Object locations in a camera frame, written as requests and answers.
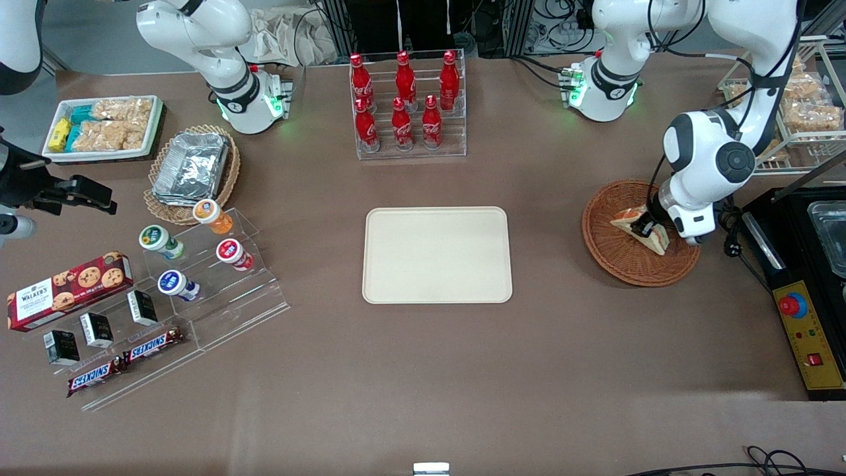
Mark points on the white snack tray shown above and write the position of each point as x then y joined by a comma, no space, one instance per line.
155,125

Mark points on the yellow snack pack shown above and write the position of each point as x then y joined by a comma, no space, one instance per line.
59,133

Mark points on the small black box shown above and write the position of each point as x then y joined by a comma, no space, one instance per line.
61,348
143,307
96,330

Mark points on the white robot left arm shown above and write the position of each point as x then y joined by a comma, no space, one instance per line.
700,142

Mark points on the light wicker basket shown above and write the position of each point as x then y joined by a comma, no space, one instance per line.
165,213

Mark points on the Snickers bar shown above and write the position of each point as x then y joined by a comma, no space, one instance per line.
152,345
92,377

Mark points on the red gum jar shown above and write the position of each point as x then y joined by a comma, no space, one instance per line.
229,251

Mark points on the beige plastic tray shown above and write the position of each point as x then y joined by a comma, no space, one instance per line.
436,254

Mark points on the black equipment case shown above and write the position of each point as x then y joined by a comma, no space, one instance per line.
793,231

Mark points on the blue gum jar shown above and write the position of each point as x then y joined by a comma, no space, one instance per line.
172,283

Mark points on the beige cloth bag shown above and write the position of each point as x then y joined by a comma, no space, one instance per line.
277,39

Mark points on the clear plastic container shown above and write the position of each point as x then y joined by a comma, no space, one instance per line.
829,238

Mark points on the aluminium foil container stack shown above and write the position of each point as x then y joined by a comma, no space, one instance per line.
192,165

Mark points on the clear acrylic stepped stand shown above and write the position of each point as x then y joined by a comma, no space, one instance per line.
244,304
152,373

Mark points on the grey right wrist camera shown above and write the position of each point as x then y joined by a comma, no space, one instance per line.
16,228

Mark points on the clear acrylic bottle rack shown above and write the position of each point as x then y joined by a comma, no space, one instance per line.
449,139

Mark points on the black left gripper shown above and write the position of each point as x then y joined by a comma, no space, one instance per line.
656,216

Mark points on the black aluminium frame rack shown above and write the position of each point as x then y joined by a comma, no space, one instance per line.
370,26

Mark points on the teal snack pack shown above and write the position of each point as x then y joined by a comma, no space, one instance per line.
82,114
71,137

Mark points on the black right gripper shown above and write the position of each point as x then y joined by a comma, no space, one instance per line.
21,183

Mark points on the rice cracker pack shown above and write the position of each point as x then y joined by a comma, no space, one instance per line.
109,135
125,109

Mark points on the green gum jar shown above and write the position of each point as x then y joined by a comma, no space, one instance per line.
155,238

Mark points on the yellow emergency stop box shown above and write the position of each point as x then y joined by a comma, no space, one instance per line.
809,337

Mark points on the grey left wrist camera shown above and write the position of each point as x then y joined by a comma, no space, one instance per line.
694,221

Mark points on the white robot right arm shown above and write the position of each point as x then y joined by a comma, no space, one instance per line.
198,33

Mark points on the red Walkers cookie box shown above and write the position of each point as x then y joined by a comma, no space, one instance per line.
66,294

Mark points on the brown wicker basket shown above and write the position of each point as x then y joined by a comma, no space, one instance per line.
615,261

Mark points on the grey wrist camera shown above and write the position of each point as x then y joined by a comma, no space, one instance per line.
16,228
694,221

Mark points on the triangle sandwich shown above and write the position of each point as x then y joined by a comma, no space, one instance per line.
624,218

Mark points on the orange gum jar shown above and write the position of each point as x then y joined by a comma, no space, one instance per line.
208,213

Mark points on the red cola bottle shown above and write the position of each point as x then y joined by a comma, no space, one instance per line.
431,125
449,79
361,79
367,129
405,78
402,129

